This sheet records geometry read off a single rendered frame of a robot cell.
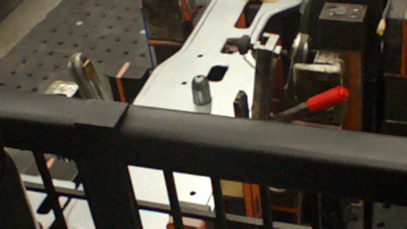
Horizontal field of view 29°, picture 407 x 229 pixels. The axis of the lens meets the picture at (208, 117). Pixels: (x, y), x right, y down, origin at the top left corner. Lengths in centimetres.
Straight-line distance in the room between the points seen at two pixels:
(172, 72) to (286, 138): 102
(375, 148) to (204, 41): 111
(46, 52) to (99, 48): 14
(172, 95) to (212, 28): 21
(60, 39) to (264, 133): 179
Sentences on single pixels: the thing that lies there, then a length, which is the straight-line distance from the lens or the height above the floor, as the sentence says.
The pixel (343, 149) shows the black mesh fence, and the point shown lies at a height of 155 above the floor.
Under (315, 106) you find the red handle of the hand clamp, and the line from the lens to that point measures 106.
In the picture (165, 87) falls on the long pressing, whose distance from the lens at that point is 134.
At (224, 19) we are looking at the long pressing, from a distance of 150.
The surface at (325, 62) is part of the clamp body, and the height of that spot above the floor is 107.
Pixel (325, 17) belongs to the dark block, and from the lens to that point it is 126.
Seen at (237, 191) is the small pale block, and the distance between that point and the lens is 109.
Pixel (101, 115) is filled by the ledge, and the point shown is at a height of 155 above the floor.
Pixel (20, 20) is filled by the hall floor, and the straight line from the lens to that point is 374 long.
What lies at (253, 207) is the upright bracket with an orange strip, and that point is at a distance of 107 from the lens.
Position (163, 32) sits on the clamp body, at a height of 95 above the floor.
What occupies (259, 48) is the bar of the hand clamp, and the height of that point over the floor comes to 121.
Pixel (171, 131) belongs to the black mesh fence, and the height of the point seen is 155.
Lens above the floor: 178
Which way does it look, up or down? 38 degrees down
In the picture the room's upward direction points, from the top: 9 degrees counter-clockwise
